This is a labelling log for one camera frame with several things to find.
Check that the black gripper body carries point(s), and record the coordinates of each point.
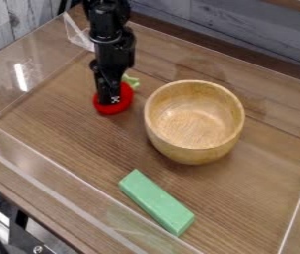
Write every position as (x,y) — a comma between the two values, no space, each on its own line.
(114,57)

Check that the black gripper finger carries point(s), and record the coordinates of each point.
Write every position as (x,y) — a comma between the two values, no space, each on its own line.
(111,89)
(102,88)

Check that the red plush strawberry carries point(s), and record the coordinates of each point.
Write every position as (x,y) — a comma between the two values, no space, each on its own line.
(128,84)

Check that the wooden bowl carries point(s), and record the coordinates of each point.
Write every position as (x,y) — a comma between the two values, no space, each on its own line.
(194,120)

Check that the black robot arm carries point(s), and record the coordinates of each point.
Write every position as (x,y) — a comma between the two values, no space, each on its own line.
(107,16)

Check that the clear acrylic front barrier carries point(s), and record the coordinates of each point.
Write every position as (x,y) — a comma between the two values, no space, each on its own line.
(61,163)

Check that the green rectangular block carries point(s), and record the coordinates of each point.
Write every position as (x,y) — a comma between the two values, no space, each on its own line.
(171,215)

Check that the clear acrylic corner bracket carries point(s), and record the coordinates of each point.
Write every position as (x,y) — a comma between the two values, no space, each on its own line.
(76,35)

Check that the black table leg bracket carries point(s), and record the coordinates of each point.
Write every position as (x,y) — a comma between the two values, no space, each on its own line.
(20,238)

